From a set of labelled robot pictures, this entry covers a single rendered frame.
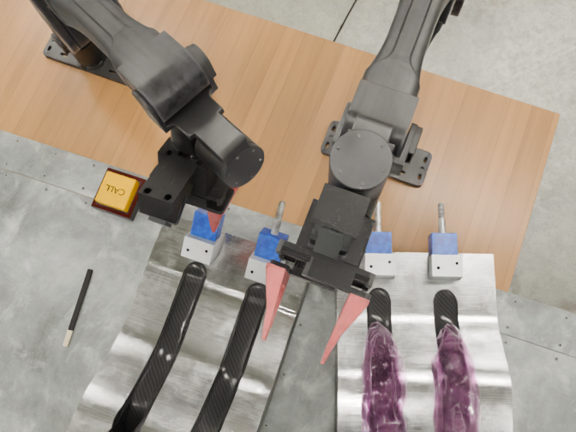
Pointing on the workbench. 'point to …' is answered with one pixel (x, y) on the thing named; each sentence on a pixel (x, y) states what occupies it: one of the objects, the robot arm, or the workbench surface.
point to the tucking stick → (77, 308)
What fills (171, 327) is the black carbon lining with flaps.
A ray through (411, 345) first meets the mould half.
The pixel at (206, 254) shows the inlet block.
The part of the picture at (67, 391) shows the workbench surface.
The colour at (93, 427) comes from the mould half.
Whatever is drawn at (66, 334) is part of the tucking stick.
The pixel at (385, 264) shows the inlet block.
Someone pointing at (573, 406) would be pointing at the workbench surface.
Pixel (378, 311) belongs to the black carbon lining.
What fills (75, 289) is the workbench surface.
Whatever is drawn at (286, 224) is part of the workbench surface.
